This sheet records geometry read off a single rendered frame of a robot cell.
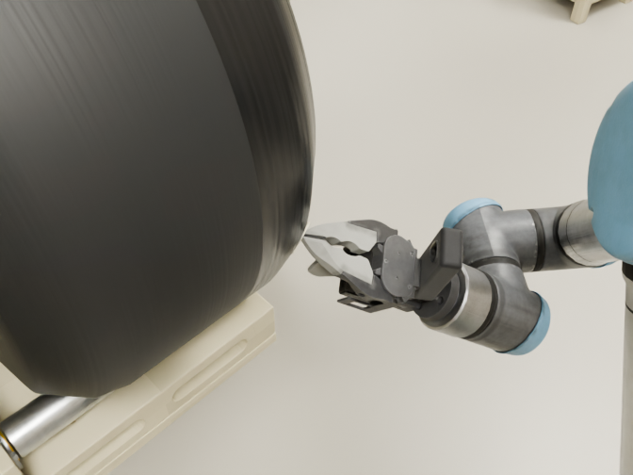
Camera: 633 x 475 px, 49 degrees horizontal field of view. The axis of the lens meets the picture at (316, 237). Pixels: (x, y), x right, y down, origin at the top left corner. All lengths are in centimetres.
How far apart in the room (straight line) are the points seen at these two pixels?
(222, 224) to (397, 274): 30
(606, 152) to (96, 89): 32
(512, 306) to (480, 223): 14
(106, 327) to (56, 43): 20
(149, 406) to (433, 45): 236
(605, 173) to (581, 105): 234
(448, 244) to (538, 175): 173
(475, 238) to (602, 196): 50
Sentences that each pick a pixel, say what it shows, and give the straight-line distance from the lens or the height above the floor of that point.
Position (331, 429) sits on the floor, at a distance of 179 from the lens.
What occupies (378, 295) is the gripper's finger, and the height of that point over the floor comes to 99.
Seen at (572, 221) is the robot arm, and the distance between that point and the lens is 96.
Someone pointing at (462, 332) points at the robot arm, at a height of 89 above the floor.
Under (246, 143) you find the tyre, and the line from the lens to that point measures 52.
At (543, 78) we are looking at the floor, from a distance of 292.
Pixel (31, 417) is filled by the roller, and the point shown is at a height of 92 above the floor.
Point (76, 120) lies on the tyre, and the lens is 46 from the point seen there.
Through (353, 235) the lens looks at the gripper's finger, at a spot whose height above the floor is 103.
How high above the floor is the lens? 160
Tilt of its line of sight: 48 degrees down
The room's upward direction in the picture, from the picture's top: straight up
